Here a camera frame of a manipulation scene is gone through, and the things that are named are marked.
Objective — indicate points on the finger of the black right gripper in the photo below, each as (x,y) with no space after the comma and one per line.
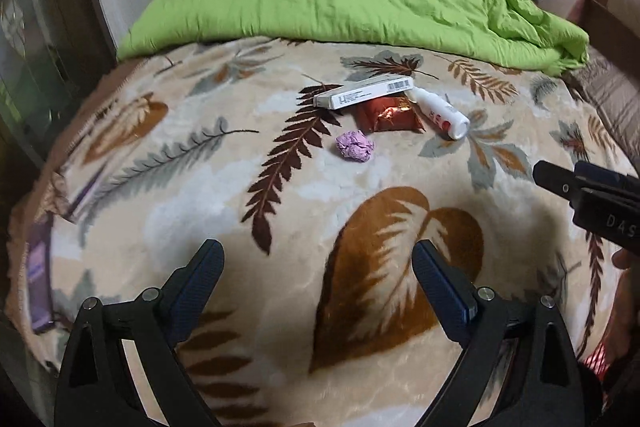
(588,187)

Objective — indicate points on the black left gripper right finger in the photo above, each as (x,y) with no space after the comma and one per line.
(447,289)

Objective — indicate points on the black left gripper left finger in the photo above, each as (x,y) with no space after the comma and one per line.
(186,293)

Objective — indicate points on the right hand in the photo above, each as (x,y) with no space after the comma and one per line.
(623,319)

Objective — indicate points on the striped brown pillow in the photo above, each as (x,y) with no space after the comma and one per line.
(614,94)

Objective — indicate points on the small white bottle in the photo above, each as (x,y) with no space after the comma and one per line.
(442,114)

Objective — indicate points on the red plastic basket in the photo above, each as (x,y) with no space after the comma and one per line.
(600,358)

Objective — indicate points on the smartphone with purple screen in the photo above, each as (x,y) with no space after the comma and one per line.
(38,274)

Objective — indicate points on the shiny red-brown foil wrapper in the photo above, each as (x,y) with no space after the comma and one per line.
(390,113)

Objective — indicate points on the brown wooden headboard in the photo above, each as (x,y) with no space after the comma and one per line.
(612,26)

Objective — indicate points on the purple crumpled paper ball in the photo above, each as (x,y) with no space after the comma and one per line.
(355,146)

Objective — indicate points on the leaf-patterned beige blanket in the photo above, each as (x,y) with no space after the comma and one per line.
(318,317)

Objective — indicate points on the long white barcode box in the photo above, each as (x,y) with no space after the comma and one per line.
(362,91)

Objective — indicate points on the wooden glass-panel door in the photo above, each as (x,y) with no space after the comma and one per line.
(53,53)

